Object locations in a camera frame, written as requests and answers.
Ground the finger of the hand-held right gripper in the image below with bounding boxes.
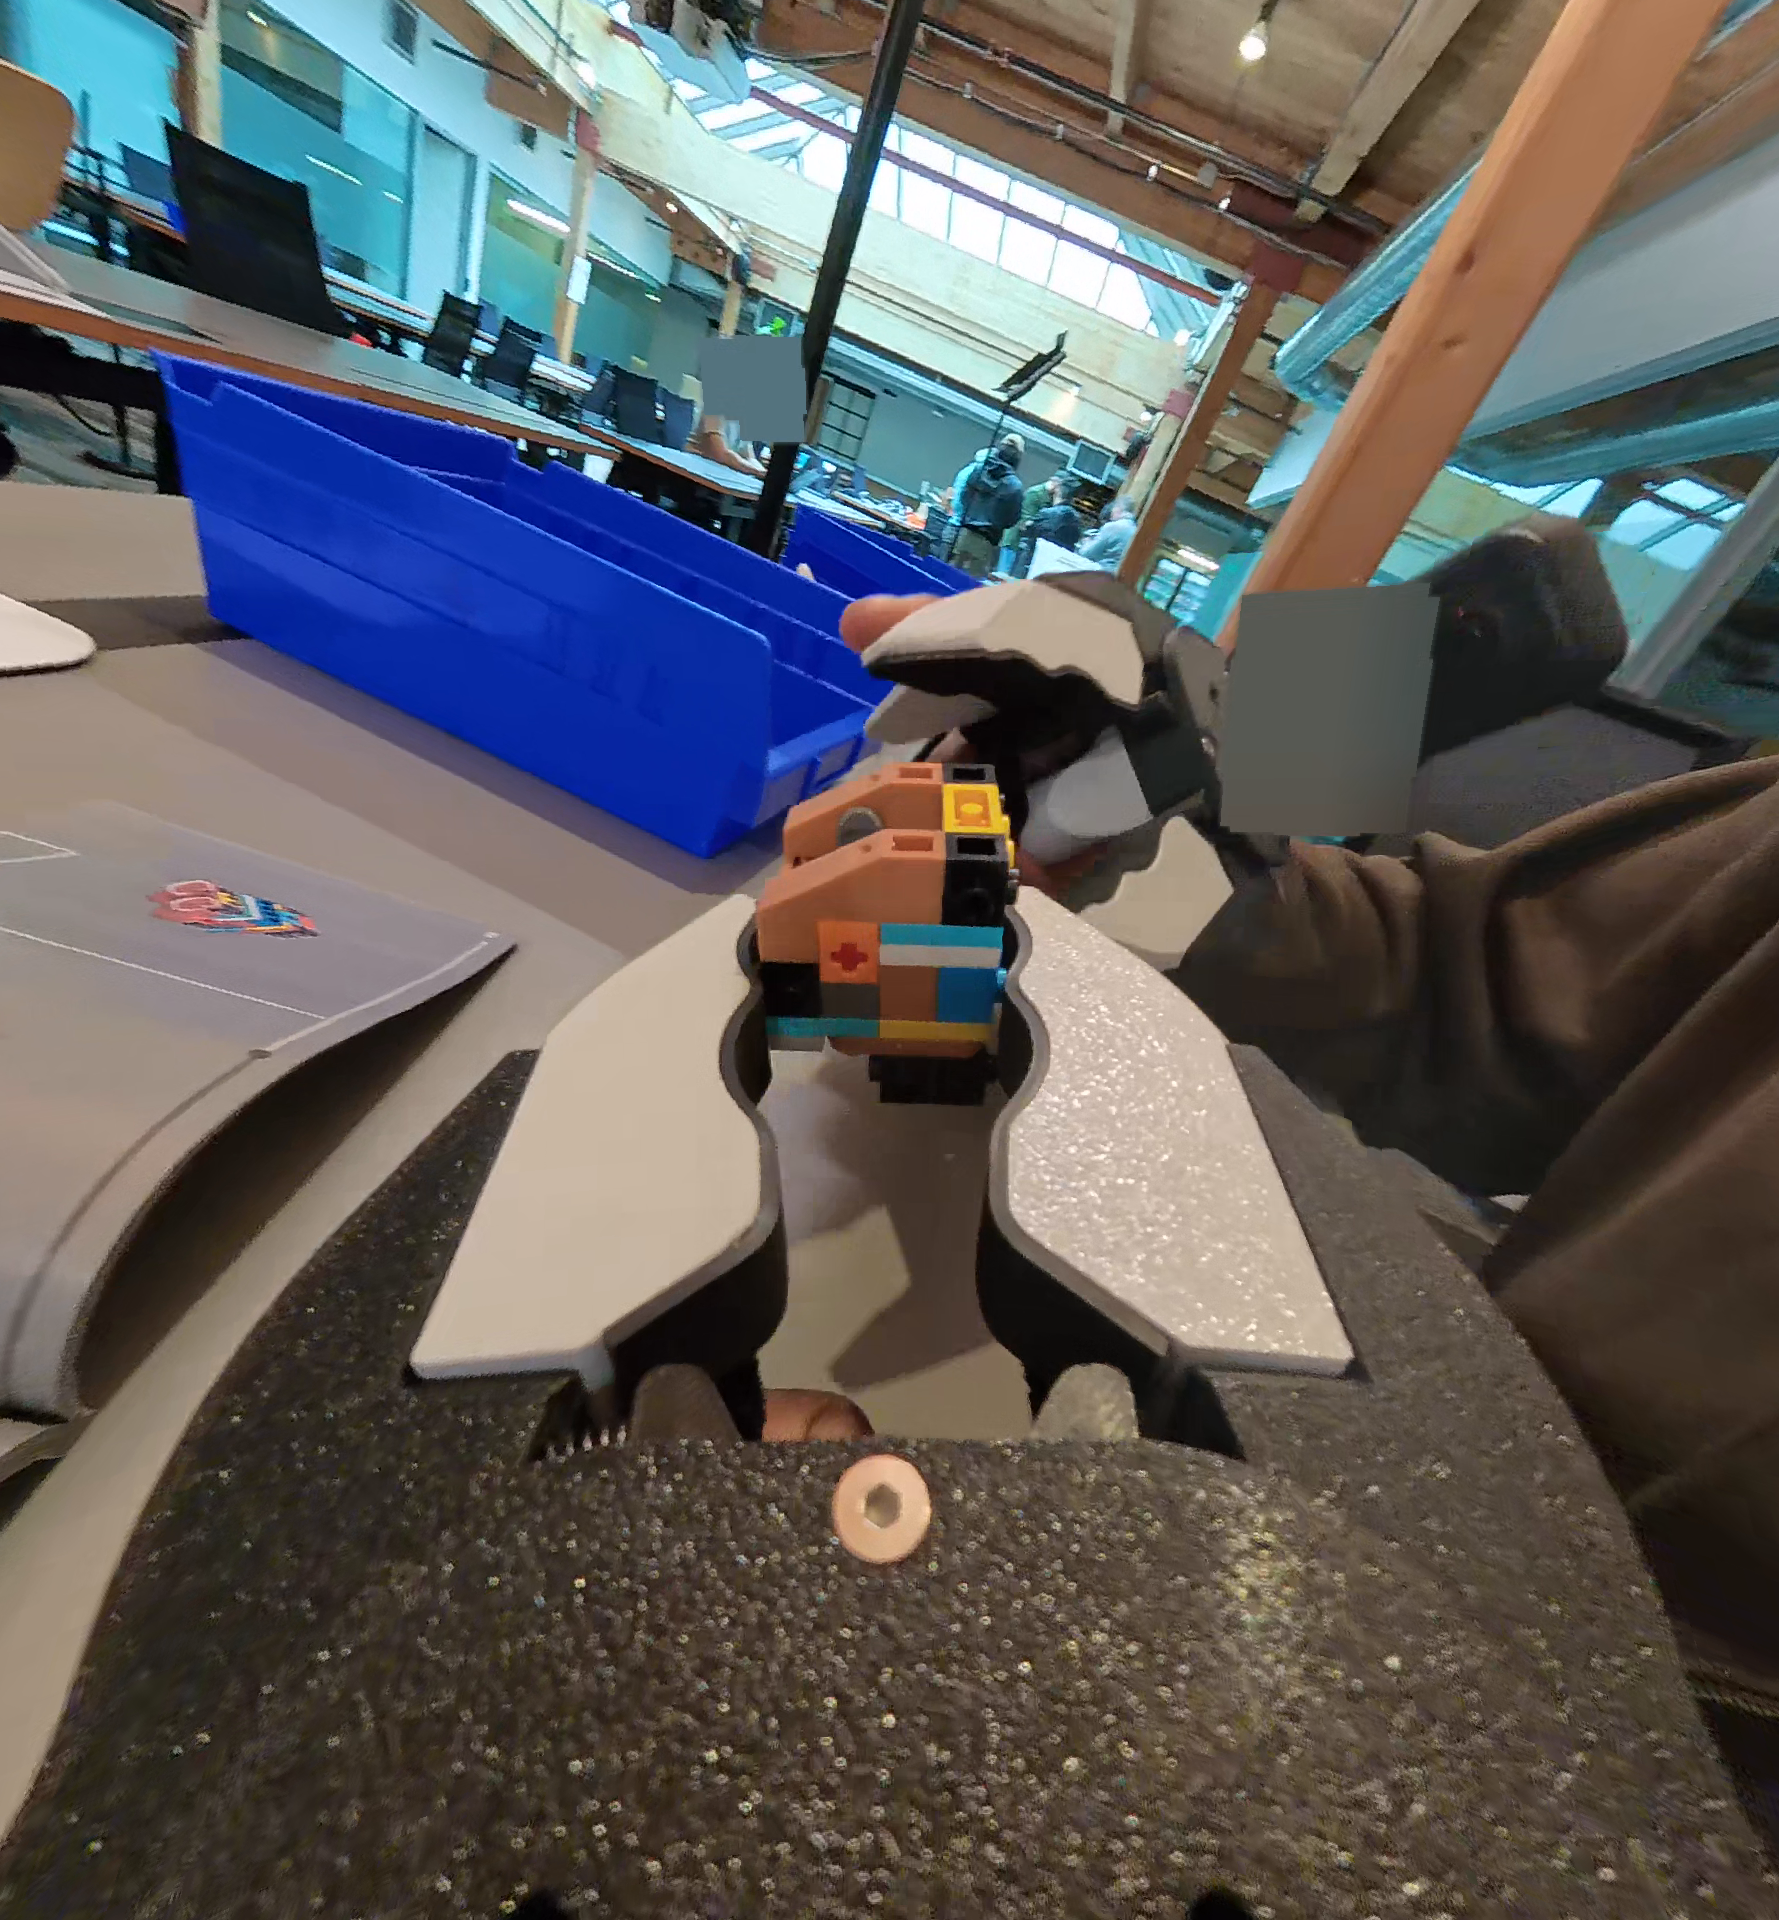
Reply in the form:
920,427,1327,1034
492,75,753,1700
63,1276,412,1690
856,577,1178,743
1046,818,1239,971

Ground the wooden post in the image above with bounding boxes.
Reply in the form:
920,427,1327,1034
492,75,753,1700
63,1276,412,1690
1248,0,1731,603

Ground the black stand pole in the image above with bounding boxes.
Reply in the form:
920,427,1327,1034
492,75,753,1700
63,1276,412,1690
745,0,929,564

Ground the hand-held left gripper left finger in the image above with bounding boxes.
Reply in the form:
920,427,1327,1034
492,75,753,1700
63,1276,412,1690
409,897,788,1382

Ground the person's right hand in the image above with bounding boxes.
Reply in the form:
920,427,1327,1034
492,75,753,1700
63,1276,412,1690
838,589,1077,897

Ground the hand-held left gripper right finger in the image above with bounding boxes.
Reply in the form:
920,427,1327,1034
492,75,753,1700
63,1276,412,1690
985,891,1357,1380

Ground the grey desk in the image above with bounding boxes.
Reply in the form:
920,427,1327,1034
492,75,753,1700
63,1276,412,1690
0,472,1521,1920

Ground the person's brown jacket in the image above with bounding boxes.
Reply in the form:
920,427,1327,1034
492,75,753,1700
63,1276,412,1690
1482,750,1779,1920

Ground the brown teal toy brick model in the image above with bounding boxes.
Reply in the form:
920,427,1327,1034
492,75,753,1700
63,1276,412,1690
757,761,1019,1108

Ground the black music stand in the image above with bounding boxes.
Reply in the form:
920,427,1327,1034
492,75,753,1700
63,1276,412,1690
996,342,1068,452

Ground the long grey table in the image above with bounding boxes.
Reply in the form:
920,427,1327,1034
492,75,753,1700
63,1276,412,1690
0,248,620,452

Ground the grey instruction booklet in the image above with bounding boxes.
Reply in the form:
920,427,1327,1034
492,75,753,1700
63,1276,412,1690
0,801,517,1533

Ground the blue storage bin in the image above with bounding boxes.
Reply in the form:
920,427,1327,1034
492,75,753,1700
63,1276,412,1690
154,352,920,860
784,507,982,603

